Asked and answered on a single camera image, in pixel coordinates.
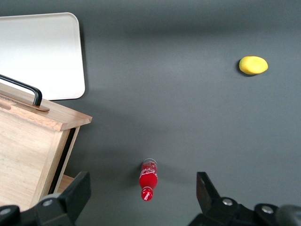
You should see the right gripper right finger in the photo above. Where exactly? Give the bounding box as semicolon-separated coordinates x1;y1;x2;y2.
188;171;254;226

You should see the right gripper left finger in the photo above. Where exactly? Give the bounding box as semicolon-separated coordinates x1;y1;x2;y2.
35;171;92;226

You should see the red cola bottle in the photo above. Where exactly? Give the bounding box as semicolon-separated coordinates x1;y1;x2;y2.
138;158;158;202

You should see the yellow lemon-shaped object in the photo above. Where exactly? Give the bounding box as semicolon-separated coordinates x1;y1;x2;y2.
239;56;269;75

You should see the beige rectangular tray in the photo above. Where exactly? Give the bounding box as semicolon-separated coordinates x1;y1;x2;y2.
0;12;86;101

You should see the wooden drawer with handle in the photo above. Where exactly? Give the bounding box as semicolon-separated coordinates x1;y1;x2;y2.
0;82;93;211

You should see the black metal drawer handle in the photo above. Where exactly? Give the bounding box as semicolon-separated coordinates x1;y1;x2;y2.
0;74;50;112

